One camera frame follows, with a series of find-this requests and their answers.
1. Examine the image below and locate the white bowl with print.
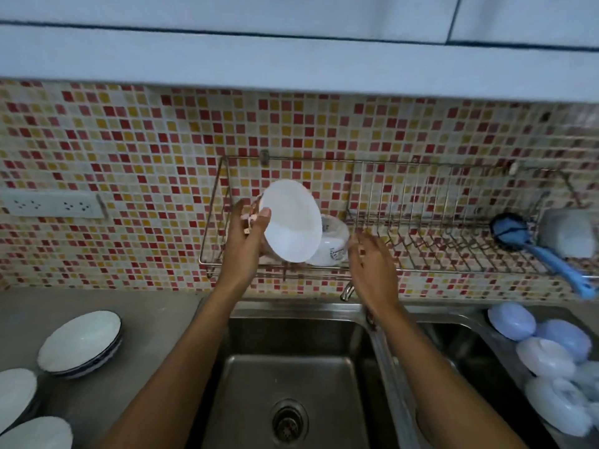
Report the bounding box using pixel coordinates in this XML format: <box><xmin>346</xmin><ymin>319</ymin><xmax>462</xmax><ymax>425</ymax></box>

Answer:
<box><xmin>305</xmin><ymin>215</ymin><xmax>351</xmax><ymax>267</ymax></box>

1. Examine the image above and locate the person's left forearm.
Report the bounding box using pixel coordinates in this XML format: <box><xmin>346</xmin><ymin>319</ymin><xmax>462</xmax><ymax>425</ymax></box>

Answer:
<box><xmin>99</xmin><ymin>278</ymin><xmax>245</xmax><ymax>449</ymax></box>

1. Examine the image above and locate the stainless steel double sink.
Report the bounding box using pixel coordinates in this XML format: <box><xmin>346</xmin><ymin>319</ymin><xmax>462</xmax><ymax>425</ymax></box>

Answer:
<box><xmin>196</xmin><ymin>297</ymin><xmax>599</xmax><ymax>449</ymax></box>

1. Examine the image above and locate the white wall power strip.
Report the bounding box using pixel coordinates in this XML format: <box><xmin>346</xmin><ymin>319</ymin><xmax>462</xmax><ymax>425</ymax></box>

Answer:
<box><xmin>0</xmin><ymin>190</ymin><xmax>107</xmax><ymax>220</ymax></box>

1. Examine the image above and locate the plain white bowl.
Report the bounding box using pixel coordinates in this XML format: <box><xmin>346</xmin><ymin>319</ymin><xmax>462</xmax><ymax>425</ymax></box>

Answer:
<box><xmin>257</xmin><ymin>179</ymin><xmax>324</xmax><ymax>264</ymax></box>

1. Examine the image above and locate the metal wire dish rack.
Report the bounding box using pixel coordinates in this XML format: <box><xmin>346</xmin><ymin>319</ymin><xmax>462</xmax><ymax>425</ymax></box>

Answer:
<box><xmin>198</xmin><ymin>153</ymin><xmax>599</xmax><ymax>282</ymax></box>

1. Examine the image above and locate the round sink drain strainer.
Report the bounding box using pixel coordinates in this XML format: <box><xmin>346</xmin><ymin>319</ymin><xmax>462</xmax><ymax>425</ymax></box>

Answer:
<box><xmin>271</xmin><ymin>399</ymin><xmax>310</xmax><ymax>443</ymax></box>

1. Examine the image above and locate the person's right hand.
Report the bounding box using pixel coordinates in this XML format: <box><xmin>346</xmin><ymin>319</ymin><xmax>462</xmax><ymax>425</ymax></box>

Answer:
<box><xmin>348</xmin><ymin>228</ymin><xmax>402</xmax><ymax>319</ymax></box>

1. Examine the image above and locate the blue striped bowl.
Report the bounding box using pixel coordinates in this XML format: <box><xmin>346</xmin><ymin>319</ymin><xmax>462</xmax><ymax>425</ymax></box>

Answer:
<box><xmin>51</xmin><ymin>328</ymin><xmax>124</xmax><ymax>381</ymax></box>

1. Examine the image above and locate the white plate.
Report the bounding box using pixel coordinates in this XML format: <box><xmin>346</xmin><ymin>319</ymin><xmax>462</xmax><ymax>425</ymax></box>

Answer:
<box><xmin>0</xmin><ymin>368</ymin><xmax>39</xmax><ymax>434</ymax></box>
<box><xmin>0</xmin><ymin>416</ymin><xmax>74</xmax><ymax>449</ymax></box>

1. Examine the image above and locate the blue round plastic lid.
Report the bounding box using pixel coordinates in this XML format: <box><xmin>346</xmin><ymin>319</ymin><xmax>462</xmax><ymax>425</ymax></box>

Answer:
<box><xmin>487</xmin><ymin>302</ymin><xmax>538</xmax><ymax>342</ymax></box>
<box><xmin>535</xmin><ymin>319</ymin><xmax>593</xmax><ymax>364</ymax></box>

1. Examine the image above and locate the pale grey plastic container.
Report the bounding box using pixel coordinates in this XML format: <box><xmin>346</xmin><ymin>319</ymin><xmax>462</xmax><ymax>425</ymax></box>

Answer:
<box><xmin>537</xmin><ymin>207</ymin><xmax>598</xmax><ymax>260</ymax></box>

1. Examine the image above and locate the pale round plastic lid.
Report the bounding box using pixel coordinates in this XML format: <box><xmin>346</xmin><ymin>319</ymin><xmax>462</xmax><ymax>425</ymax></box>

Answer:
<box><xmin>524</xmin><ymin>376</ymin><xmax>594</xmax><ymax>438</ymax></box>
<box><xmin>516</xmin><ymin>337</ymin><xmax>577</xmax><ymax>380</ymax></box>

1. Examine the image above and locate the white bowl with dark rim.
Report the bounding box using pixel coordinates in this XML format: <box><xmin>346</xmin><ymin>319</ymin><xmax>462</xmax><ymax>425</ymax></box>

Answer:
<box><xmin>37</xmin><ymin>310</ymin><xmax>122</xmax><ymax>374</ymax></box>

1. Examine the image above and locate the white upper cabinet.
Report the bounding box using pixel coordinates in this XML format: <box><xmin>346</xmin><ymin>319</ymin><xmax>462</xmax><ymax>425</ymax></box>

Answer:
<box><xmin>0</xmin><ymin>0</ymin><xmax>599</xmax><ymax>104</ymax></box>

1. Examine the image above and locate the person's right forearm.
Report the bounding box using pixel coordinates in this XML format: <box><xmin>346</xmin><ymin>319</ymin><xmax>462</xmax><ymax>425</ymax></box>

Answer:
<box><xmin>367</xmin><ymin>299</ymin><xmax>530</xmax><ymax>449</ymax></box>

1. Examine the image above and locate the blue dish brush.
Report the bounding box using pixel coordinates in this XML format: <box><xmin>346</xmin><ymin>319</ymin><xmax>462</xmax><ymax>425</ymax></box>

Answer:
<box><xmin>489</xmin><ymin>212</ymin><xmax>598</xmax><ymax>301</ymax></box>

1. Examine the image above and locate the person's left hand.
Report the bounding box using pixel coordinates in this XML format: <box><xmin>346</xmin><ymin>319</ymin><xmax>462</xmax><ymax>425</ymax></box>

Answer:
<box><xmin>219</xmin><ymin>198</ymin><xmax>272</xmax><ymax>289</ymax></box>

